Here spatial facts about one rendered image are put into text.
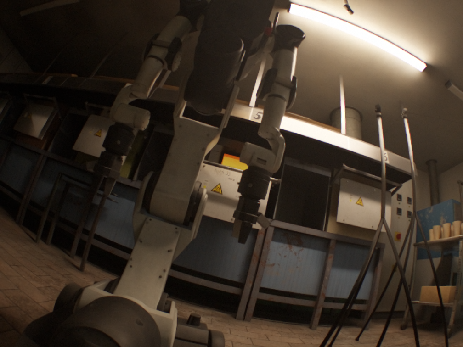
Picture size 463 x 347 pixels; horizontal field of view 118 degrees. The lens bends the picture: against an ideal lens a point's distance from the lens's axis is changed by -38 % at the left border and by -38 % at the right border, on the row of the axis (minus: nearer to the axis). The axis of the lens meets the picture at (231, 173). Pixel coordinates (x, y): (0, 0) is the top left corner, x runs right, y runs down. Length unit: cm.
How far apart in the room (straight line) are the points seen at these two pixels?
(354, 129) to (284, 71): 212
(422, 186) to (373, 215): 251
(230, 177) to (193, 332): 124
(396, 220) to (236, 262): 221
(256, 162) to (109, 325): 55
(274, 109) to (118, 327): 68
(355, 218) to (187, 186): 162
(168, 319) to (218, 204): 131
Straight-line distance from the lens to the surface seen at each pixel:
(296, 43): 96
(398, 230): 324
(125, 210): 202
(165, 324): 45
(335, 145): 191
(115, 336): 29
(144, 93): 74
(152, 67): 77
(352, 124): 287
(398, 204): 333
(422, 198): 446
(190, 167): 64
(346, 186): 204
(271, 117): 71
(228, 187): 170
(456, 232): 247
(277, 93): 76
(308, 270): 198
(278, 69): 82
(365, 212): 210
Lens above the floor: 49
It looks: 21 degrees up
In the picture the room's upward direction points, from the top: 15 degrees clockwise
